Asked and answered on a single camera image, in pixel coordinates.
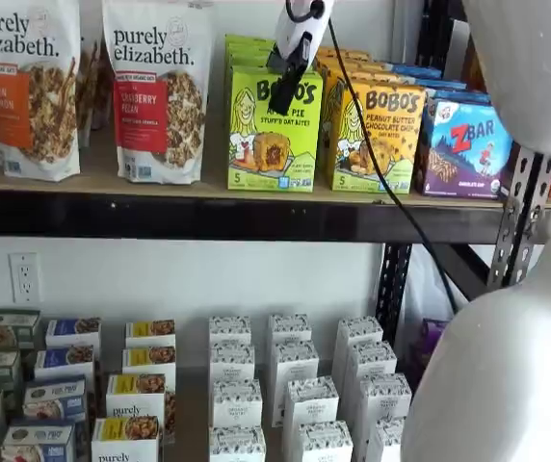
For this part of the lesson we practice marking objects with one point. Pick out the orange label granola bag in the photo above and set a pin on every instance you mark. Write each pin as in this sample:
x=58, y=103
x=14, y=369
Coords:
x=25, y=96

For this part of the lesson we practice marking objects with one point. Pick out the white xArm gripper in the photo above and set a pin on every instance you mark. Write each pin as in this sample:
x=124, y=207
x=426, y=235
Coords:
x=304, y=24

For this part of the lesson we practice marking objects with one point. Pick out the wooden shelf board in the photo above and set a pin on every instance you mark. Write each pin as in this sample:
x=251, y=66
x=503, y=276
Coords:
x=97, y=168

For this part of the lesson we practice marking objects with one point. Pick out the blue label cereal box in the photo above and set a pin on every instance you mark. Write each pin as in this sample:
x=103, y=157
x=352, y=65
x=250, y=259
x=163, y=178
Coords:
x=63, y=361
x=73, y=329
x=39, y=443
x=56, y=397

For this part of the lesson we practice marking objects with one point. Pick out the black metal shelf rack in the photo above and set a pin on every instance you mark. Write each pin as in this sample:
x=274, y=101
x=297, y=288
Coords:
x=160, y=216

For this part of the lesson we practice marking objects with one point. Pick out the yellow label granola box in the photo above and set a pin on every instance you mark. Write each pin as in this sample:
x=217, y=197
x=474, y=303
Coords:
x=126, y=438
x=149, y=358
x=150, y=332
x=136, y=394

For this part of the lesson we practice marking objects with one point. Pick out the purple snack box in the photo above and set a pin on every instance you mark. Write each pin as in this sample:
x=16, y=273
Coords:
x=433, y=341

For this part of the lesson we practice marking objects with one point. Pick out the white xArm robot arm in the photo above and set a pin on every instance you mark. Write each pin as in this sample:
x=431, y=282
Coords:
x=521, y=361

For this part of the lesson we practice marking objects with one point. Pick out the green Bobo's apple pie box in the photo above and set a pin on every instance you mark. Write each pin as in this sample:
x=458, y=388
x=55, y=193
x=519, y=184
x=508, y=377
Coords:
x=249, y=39
x=249, y=58
x=275, y=144

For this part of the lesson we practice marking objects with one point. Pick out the white organic pantry box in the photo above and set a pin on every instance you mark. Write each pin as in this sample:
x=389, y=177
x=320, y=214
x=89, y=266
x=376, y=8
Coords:
x=237, y=402
x=229, y=329
x=323, y=443
x=359, y=332
x=372, y=358
x=386, y=440
x=310, y=404
x=384, y=399
x=289, y=327
x=232, y=361
x=297, y=361
x=237, y=445

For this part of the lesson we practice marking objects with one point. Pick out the white wall outlet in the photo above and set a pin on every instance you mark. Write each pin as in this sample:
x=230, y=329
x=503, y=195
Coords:
x=24, y=278

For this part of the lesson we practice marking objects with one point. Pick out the red label granola bag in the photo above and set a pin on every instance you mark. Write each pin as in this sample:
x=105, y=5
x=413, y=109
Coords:
x=160, y=96

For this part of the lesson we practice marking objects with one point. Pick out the yellow Bobo's peanut butter box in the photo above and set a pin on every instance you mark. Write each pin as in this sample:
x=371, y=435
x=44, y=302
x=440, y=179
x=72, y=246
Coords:
x=343, y=53
x=352, y=72
x=376, y=144

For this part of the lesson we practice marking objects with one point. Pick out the blue Zbar snack box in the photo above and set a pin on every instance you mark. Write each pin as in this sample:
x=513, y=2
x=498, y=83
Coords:
x=415, y=69
x=437, y=83
x=458, y=94
x=463, y=149

